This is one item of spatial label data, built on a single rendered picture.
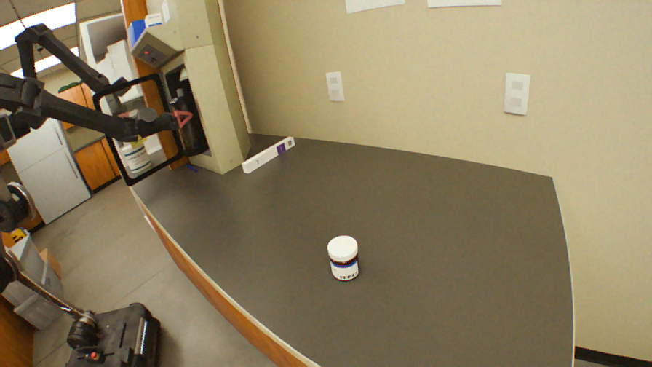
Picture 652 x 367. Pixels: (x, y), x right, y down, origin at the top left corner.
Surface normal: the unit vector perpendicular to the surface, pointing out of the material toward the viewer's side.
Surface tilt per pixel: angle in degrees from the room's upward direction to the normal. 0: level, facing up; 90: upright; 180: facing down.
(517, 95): 90
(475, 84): 90
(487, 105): 90
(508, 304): 0
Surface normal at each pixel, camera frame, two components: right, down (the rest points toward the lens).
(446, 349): -0.14, -0.86
